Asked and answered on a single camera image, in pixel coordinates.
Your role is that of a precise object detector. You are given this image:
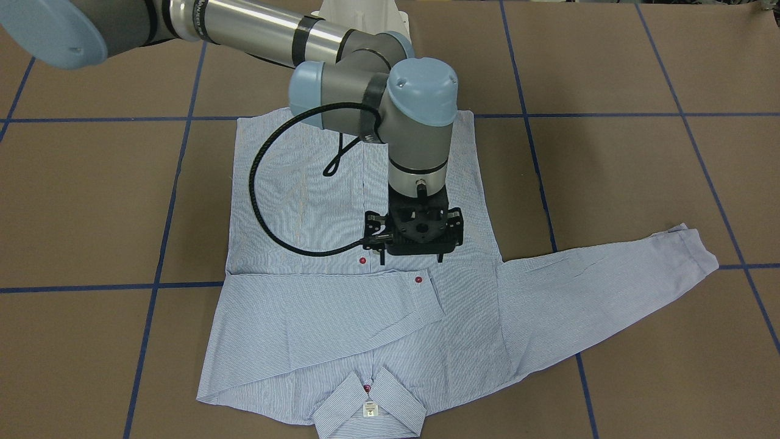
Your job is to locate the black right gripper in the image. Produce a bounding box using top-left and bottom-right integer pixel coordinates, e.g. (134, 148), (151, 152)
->
(363, 189), (464, 266)

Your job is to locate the light blue striped shirt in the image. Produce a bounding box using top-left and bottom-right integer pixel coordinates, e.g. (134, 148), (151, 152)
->
(197, 108), (719, 438)

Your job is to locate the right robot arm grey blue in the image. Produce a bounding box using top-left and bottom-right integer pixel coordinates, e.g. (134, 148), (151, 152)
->
(2, 1), (464, 262)

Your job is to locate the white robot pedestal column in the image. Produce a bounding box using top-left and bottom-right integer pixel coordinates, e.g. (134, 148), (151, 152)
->
(313, 1), (412, 41)

